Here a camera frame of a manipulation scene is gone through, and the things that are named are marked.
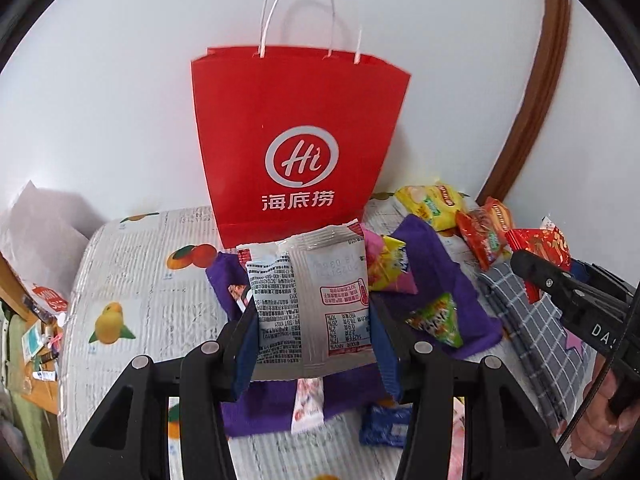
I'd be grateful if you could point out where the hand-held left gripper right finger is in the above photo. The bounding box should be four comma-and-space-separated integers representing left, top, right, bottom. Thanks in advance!
370, 297, 576, 480

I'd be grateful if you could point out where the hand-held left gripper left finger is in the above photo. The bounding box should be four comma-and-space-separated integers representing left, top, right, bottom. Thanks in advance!
57, 305, 258, 480

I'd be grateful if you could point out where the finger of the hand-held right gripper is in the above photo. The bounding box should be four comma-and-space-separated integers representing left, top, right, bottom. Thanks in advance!
511, 250, 601, 313
570, 259, 633, 301

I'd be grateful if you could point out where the small red snack packet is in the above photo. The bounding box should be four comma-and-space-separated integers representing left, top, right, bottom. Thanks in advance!
505, 217, 571, 303

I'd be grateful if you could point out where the green snack packet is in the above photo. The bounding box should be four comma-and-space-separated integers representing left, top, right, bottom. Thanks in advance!
405, 292, 466, 348

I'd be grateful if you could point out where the blue snack packet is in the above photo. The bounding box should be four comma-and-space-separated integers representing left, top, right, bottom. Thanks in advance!
360, 402, 413, 448

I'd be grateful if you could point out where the pink white packet strip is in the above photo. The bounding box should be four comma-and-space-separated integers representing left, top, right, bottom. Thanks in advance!
290, 377, 326, 436

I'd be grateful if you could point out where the red white panda snack packet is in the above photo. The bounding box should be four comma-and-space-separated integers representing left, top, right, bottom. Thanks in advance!
230, 220, 378, 381

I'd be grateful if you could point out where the yellow snack packet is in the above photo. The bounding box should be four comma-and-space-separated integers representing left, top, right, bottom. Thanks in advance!
367, 234, 418, 293

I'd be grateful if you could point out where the purple towel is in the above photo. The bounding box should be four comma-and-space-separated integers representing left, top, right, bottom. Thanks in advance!
205, 215, 503, 438

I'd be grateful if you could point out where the magenta snack packet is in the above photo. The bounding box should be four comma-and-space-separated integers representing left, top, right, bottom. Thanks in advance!
360, 225, 387, 267

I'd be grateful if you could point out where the light pink snack packet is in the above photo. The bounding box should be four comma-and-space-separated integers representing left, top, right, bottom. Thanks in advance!
450, 396, 471, 480

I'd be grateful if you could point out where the person's right hand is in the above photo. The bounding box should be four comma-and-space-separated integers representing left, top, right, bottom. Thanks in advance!
570, 360, 640, 461

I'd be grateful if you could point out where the grey plaid cloth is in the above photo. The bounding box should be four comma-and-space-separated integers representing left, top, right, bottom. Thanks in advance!
472, 260, 601, 426

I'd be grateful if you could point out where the red chip bag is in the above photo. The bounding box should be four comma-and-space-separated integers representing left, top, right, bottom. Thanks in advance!
455, 197, 516, 271

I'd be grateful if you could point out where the fruit print tablecloth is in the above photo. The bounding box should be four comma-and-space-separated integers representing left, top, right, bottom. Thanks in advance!
57, 192, 566, 480

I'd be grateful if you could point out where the yellow chip bag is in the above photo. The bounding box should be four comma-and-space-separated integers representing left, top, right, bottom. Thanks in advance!
392, 182, 468, 233

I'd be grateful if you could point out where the wooden nightstand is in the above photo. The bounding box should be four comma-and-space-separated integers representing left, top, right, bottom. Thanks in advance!
0, 260, 66, 416

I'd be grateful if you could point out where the white plastic bag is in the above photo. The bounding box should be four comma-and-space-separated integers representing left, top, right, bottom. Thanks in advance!
0, 180, 108, 316

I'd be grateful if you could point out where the red paper bag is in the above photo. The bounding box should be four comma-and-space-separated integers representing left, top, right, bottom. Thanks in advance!
190, 0, 413, 251

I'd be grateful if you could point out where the black cable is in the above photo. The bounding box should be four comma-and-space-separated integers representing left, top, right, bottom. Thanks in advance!
552, 285, 640, 446

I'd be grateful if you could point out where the brown door frame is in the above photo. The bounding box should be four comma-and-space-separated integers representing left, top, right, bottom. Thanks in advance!
475, 0, 571, 211

